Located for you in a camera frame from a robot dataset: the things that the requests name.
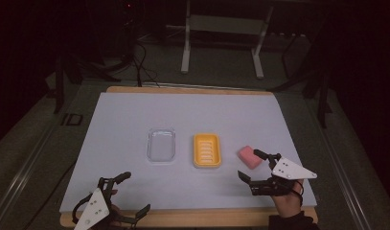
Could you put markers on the white table mat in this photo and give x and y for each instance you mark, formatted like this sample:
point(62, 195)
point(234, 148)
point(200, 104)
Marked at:
point(183, 121)

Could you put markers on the black stand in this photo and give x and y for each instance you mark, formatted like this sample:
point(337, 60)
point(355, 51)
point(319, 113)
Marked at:
point(322, 96)
point(60, 84)

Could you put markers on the pink soap bar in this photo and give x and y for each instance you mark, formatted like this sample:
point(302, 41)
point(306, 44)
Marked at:
point(249, 157)

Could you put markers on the person's right hand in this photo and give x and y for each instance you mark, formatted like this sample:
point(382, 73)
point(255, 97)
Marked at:
point(288, 202)

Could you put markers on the yellow soap dish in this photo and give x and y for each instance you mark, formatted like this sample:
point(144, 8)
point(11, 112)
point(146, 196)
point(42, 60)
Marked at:
point(207, 150)

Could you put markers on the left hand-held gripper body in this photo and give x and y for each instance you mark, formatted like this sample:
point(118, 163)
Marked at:
point(94, 204)

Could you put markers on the clear plastic tray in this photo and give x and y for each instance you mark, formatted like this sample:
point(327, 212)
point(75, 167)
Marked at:
point(161, 145)

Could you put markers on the person's left hand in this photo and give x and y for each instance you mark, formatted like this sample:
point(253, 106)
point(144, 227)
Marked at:
point(115, 212)

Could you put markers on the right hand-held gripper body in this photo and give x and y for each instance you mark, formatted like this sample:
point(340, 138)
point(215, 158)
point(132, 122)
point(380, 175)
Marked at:
point(288, 171)

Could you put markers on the white metal stand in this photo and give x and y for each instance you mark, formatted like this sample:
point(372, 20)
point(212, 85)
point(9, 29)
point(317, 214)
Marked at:
point(224, 25)

